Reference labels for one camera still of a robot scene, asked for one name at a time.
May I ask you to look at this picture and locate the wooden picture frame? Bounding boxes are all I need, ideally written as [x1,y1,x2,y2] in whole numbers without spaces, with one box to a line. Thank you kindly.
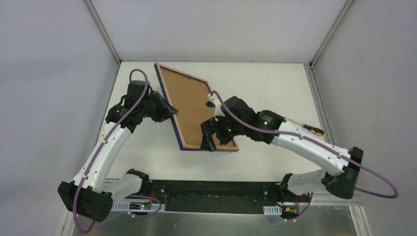
[154,62,240,152]

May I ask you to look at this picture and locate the yellow black screwdriver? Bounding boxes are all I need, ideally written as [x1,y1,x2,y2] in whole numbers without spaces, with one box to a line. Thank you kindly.
[285,118,325,136]

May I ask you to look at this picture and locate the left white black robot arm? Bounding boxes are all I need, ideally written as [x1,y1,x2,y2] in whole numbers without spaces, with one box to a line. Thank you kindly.
[58,81,178,222]

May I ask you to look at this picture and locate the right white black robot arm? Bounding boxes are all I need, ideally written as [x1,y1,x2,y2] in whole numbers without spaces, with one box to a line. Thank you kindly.
[200,93,363,202]

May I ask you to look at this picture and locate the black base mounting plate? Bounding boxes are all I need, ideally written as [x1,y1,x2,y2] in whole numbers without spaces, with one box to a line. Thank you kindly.
[128,180,311,215]

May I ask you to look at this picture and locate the left green circuit board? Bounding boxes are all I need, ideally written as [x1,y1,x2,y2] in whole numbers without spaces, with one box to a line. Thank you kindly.
[129,202,152,210]

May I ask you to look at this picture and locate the right orange connector board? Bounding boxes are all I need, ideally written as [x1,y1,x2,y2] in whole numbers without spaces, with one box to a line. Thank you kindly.
[281,207,299,218]

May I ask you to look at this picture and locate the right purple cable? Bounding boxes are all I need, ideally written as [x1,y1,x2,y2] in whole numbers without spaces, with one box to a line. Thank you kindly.
[210,90,399,222]

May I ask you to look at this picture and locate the purple cable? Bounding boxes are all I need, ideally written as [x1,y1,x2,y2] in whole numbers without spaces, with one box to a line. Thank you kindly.
[210,90,399,222]
[72,69,163,235]

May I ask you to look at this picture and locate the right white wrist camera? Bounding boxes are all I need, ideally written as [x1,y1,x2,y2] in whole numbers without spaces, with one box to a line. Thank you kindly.
[206,93,225,117]

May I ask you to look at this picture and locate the right white slotted cable duct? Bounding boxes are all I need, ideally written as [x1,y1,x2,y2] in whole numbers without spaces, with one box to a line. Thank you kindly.
[263,206,282,216]

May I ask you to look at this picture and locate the white slotted cable duct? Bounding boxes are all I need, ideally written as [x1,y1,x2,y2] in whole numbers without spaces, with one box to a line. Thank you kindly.
[111,201,165,213]
[263,206,282,216]

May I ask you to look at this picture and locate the left white slotted cable duct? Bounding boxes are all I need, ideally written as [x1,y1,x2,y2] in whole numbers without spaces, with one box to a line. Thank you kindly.
[111,201,165,213]

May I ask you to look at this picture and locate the aluminium rail beam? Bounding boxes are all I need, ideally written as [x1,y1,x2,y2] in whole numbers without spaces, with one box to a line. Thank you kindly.
[69,178,363,207]

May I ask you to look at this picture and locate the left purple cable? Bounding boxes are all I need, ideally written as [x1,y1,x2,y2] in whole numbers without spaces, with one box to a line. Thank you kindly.
[72,69,163,235]

